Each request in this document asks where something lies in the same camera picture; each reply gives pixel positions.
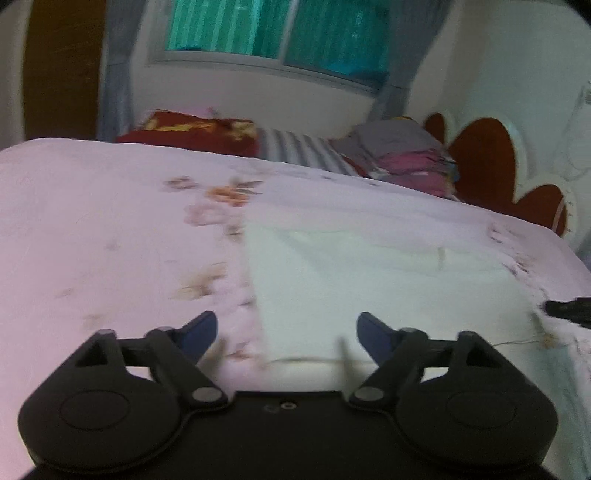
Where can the grey striped bed sheet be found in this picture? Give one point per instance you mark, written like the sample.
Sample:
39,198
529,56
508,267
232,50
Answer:
301,150

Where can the left grey curtain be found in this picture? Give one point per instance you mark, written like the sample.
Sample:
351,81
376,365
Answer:
122,24

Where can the grey curtain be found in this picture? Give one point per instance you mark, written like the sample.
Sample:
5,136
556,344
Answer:
413,28
122,24

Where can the window with teal curtain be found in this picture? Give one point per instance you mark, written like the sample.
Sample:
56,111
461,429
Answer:
332,41

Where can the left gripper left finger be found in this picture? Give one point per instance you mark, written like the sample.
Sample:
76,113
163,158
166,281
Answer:
171,356

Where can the red floral pillow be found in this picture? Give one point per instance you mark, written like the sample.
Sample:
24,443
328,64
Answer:
226,136

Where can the brown wooden door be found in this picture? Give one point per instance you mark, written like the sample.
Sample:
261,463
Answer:
61,68

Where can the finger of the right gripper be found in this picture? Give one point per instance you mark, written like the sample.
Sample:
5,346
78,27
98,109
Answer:
576,311

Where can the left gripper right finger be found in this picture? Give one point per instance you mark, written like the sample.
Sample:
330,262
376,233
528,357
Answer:
401,356

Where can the right grey curtain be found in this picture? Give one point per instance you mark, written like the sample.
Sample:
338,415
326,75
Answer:
413,28

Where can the pink floral bed blanket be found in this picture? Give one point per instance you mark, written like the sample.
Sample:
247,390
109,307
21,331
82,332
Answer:
128,238

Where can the red white scalloped headboard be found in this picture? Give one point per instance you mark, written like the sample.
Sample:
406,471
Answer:
492,163

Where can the stack of folded clothes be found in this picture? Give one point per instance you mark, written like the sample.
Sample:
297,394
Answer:
401,152

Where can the white knitted garment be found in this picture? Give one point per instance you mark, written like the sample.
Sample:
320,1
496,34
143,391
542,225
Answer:
311,287

